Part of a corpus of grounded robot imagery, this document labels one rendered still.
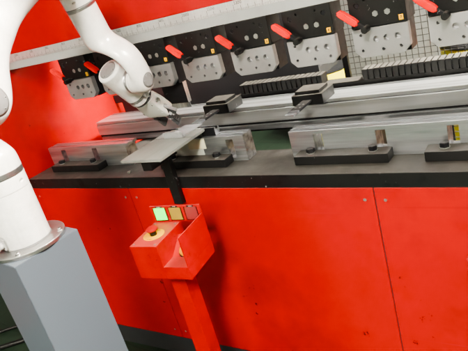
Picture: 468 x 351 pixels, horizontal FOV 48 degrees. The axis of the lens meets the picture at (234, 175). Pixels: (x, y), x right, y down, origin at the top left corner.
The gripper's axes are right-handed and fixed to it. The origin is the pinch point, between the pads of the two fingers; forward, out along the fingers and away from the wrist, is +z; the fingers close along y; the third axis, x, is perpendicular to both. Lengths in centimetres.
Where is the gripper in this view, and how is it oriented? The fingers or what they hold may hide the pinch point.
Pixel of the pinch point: (170, 119)
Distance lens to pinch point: 189.2
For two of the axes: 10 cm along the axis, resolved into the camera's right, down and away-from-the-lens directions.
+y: -8.3, 0.1, 5.6
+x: -2.2, 9.1, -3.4
